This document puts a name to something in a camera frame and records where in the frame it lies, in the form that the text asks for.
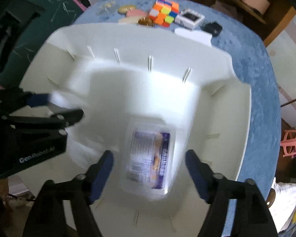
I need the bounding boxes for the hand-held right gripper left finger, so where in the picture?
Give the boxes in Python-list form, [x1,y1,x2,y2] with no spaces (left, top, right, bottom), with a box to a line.
[22,150,114,237]

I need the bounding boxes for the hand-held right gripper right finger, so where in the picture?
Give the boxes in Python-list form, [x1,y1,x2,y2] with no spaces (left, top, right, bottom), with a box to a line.
[185,149,279,237]

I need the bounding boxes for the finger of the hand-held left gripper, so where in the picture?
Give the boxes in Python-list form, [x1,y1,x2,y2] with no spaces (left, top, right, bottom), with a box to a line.
[5,109,85,135]
[0,87,50,116]

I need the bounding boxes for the clear plastic box purple label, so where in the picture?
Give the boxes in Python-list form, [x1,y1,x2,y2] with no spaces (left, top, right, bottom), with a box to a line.
[121,122,177,195]

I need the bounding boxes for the white storage box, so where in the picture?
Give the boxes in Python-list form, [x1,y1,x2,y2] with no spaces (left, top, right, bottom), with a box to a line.
[20,21,252,237]

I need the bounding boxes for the gold and green round trinket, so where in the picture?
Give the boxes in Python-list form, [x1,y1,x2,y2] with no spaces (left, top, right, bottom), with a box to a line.
[138,17,155,26]

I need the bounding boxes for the pink oval case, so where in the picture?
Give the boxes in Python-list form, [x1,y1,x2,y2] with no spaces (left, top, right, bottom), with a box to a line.
[126,9,150,18]

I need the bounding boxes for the white case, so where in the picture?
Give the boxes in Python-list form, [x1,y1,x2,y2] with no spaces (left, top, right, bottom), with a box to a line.
[175,28,212,46]

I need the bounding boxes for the multicoloured puzzle cube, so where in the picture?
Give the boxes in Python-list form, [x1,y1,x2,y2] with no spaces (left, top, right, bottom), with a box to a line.
[149,0,180,28]

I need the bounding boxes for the small black case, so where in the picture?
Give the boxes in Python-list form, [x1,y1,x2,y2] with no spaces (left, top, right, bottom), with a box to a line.
[202,22,223,36]

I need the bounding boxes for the person's left forearm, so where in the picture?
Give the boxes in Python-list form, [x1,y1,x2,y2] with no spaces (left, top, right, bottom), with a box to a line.
[0,176,10,203]

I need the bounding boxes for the brown round knob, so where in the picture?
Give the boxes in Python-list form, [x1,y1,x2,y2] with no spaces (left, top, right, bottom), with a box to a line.
[266,191,277,208]

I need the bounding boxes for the white garment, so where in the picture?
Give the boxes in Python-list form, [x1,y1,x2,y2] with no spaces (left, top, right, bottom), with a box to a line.
[271,178,296,232]

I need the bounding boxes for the pink plastic stool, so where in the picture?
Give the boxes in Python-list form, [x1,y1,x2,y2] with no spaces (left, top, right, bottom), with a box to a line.
[281,129,296,159]

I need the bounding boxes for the small clear packet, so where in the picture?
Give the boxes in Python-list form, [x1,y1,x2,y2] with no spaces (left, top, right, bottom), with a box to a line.
[97,1,116,14]

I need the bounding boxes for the gold round disc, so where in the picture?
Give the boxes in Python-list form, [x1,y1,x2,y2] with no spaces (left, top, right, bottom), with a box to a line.
[118,5,136,14]

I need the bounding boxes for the white wardrobe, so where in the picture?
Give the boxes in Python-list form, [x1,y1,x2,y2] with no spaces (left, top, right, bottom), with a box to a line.
[265,12,296,126]

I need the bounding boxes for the white box with black screen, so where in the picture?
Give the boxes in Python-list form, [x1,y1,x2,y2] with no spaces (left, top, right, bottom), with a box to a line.
[175,9,205,29]

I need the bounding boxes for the wooden shelf cabinet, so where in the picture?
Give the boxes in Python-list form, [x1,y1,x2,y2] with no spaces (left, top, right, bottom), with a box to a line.
[212,0,296,47]

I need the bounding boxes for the green chalkboard with pink frame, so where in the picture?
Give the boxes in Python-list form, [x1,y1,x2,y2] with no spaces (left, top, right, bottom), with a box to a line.
[0,0,89,89]

